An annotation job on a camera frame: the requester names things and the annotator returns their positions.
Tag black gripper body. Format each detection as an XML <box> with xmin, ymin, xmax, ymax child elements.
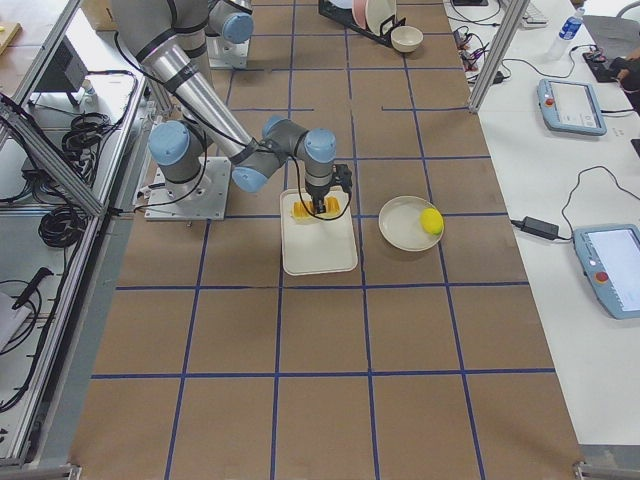
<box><xmin>305</xmin><ymin>184</ymin><xmax>330</xmax><ymax>209</ymax></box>

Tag orange yellow toy bread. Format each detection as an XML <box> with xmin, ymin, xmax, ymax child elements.
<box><xmin>291</xmin><ymin>196</ymin><xmax>341</xmax><ymax>221</ymax></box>

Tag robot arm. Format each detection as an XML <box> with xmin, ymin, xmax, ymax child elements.
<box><xmin>205</xmin><ymin>0</ymin><xmax>254</xmax><ymax>44</ymax></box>
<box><xmin>111</xmin><ymin>0</ymin><xmax>336</xmax><ymax>214</ymax></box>

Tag cream round plate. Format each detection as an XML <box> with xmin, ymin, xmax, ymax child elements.
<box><xmin>378</xmin><ymin>196</ymin><xmax>444</xmax><ymax>252</ymax></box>

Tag pink plate in rack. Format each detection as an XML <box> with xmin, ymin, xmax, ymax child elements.
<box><xmin>351</xmin><ymin>0</ymin><xmax>367</xmax><ymax>30</ymax></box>

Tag cream plate in rack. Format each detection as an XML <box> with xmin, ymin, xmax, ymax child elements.
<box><xmin>365</xmin><ymin>0</ymin><xmax>396</xmax><ymax>36</ymax></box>

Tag cream rectangular tray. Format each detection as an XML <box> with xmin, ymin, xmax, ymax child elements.
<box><xmin>280</xmin><ymin>188</ymin><xmax>358</xmax><ymax>276</ymax></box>

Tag yellow toy lemon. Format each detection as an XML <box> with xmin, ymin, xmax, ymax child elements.
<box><xmin>419</xmin><ymin>207</ymin><xmax>444</xmax><ymax>236</ymax></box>

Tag cream bowl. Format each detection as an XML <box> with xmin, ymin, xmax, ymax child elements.
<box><xmin>390</xmin><ymin>25</ymin><xmax>424</xmax><ymax>53</ymax></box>

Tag black dish rack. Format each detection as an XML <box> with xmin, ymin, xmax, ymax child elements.
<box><xmin>318</xmin><ymin>1</ymin><xmax>406</xmax><ymax>48</ymax></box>

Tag black power adapter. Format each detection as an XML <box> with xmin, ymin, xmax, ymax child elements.
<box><xmin>520</xmin><ymin>216</ymin><xmax>559</xmax><ymax>240</ymax></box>

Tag upper teach pendant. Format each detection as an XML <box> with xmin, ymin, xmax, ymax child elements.
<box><xmin>537</xmin><ymin>78</ymin><xmax>607</xmax><ymax>136</ymax></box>

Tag teach pendant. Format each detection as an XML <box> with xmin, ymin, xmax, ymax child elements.
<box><xmin>573</xmin><ymin>224</ymin><xmax>639</xmax><ymax>320</ymax></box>
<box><xmin>537</xmin><ymin>78</ymin><xmax>607</xmax><ymax>136</ymax></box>

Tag lower teach pendant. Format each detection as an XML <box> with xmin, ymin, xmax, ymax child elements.
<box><xmin>573</xmin><ymin>224</ymin><xmax>639</xmax><ymax>320</ymax></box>

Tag plastic water bottle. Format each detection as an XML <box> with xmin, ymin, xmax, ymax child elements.
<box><xmin>547</xmin><ymin>7</ymin><xmax>584</xmax><ymax>59</ymax></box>

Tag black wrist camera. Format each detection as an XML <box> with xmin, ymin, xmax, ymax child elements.
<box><xmin>333</xmin><ymin>164</ymin><xmax>353</xmax><ymax>195</ymax></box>

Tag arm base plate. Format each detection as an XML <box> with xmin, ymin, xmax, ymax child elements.
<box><xmin>206</xmin><ymin>37</ymin><xmax>250</xmax><ymax>70</ymax></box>
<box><xmin>144</xmin><ymin>157</ymin><xmax>231</xmax><ymax>221</ymax></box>

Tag coiled black cables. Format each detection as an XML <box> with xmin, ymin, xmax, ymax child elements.
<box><xmin>61</xmin><ymin>112</ymin><xmax>111</xmax><ymax>166</ymax></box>

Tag aluminium frame post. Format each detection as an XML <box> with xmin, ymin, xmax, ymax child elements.
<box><xmin>468</xmin><ymin>0</ymin><xmax>529</xmax><ymax>114</ymax></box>

